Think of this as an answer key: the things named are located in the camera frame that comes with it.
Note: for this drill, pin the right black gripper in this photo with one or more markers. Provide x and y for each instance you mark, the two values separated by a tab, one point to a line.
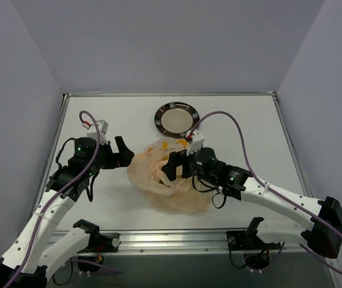
184	164

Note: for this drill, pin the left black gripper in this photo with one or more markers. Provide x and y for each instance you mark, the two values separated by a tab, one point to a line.
112	155

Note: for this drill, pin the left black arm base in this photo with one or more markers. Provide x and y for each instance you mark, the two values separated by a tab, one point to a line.
98	243

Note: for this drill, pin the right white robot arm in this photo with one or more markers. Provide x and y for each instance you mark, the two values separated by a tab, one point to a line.
310	221

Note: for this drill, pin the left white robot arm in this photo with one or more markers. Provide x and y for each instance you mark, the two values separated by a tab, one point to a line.
30	262

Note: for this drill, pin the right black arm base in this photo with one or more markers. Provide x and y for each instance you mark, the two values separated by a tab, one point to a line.
248	240

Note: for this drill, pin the brown rimmed ceramic plate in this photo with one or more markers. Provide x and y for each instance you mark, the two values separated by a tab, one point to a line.
174	119

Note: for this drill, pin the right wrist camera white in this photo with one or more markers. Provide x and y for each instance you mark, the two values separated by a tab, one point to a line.
195	140

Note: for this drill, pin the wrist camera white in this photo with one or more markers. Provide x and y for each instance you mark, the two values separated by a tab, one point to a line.
195	140
98	132

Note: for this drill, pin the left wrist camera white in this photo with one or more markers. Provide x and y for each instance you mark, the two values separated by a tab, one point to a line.
98	132

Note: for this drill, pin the aluminium front rail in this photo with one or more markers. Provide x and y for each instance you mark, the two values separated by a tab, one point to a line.
171	242

